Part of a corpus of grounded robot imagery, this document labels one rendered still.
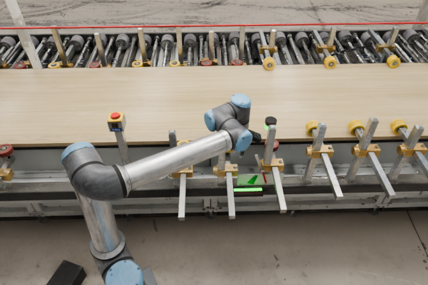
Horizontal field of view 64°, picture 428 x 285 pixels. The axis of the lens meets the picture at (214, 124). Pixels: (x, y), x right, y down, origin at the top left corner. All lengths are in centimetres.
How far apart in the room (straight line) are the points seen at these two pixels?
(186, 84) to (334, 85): 102
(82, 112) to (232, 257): 140
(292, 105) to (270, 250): 104
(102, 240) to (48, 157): 93
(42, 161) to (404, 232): 257
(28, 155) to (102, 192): 128
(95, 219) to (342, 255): 182
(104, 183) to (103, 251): 55
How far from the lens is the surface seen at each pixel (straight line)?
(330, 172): 181
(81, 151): 122
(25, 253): 288
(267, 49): 270
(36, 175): 241
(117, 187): 112
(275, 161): 191
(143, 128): 207
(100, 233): 149
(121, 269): 160
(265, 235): 265
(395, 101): 253
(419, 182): 234
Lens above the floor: 227
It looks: 42 degrees down
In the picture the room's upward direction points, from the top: straight up
